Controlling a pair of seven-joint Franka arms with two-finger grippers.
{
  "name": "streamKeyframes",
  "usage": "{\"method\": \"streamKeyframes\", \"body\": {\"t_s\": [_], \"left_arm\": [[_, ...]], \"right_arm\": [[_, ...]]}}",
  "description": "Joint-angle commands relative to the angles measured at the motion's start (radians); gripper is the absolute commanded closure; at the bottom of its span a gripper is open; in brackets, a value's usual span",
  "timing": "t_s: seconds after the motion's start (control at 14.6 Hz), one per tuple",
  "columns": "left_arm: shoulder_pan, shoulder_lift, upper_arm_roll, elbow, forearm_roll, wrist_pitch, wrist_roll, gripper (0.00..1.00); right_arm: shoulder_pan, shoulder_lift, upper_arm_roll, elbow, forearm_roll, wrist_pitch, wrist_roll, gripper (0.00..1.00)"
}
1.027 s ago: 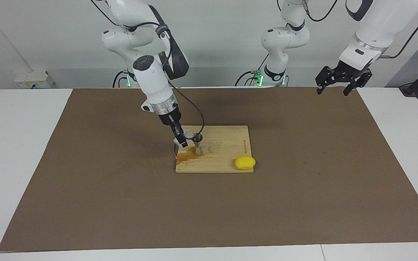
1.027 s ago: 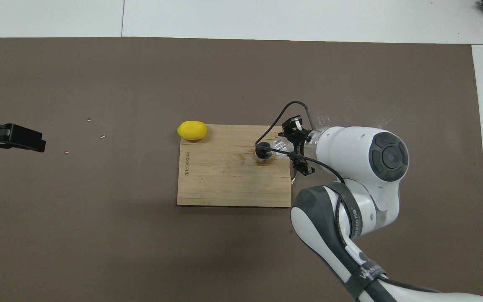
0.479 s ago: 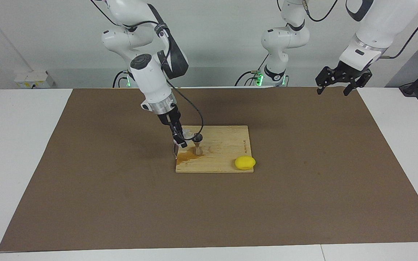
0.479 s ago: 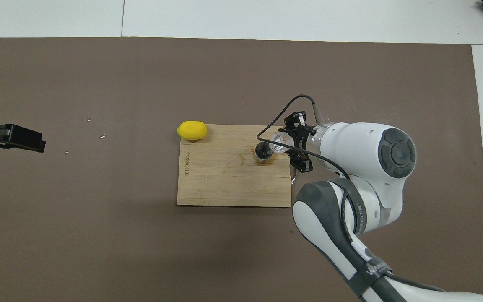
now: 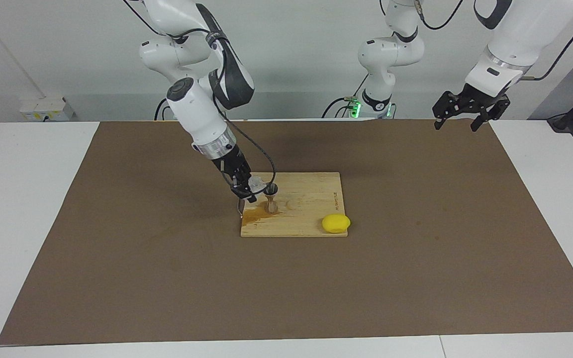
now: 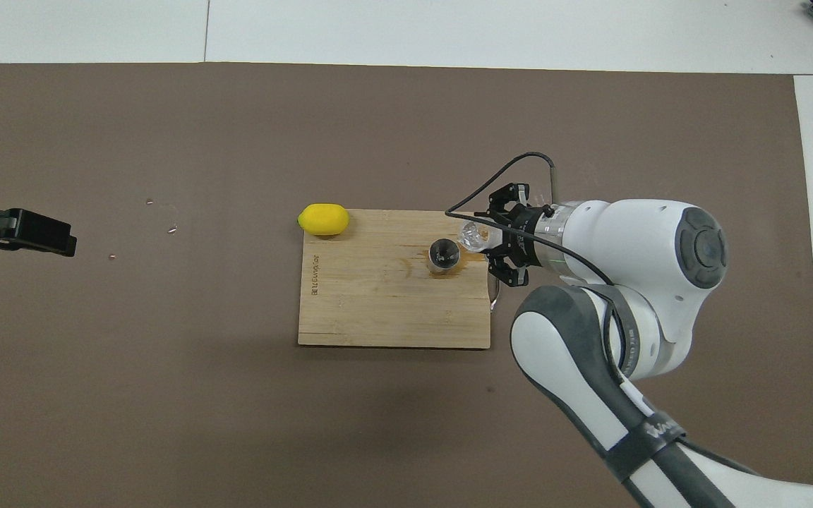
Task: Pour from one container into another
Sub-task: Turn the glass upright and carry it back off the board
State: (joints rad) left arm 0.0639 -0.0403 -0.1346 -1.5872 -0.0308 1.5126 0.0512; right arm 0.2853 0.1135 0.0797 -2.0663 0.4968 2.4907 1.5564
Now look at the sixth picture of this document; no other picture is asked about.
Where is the wooden cutting board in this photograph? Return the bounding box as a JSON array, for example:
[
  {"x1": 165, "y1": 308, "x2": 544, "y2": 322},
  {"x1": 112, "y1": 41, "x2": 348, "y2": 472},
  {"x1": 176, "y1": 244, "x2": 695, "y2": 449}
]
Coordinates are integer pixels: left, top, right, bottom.
[{"x1": 297, "y1": 210, "x2": 505, "y2": 350}]

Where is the brown table mat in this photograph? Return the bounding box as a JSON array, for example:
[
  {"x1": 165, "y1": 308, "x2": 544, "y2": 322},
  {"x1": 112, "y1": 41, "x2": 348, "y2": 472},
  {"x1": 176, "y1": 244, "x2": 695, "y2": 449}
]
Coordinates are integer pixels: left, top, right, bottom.
[{"x1": 0, "y1": 62, "x2": 813, "y2": 508}]

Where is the yellow lemon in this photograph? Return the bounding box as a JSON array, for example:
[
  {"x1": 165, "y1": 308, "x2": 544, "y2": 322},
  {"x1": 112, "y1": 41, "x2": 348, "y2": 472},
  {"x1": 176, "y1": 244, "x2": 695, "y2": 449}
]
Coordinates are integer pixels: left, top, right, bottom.
[{"x1": 298, "y1": 203, "x2": 350, "y2": 236}]

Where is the clear glass cup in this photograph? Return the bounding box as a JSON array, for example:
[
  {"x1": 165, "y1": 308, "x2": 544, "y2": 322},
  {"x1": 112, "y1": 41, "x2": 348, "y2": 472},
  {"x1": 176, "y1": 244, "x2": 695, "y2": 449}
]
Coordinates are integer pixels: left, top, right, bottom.
[{"x1": 458, "y1": 219, "x2": 500, "y2": 255}]

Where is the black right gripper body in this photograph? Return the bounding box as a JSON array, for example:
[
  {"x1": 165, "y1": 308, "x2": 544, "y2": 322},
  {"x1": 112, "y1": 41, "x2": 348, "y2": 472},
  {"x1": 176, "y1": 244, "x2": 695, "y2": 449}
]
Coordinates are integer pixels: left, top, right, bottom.
[{"x1": 509, "y1": 205, "x2": 555, "y2": 265}]

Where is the metal jigger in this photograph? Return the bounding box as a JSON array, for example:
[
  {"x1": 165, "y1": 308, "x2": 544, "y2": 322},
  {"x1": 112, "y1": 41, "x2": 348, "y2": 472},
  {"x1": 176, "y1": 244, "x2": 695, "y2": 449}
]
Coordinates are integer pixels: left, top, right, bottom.
[{"x1": 427, "y1": 238, "x2": 461, "y2": 275}]

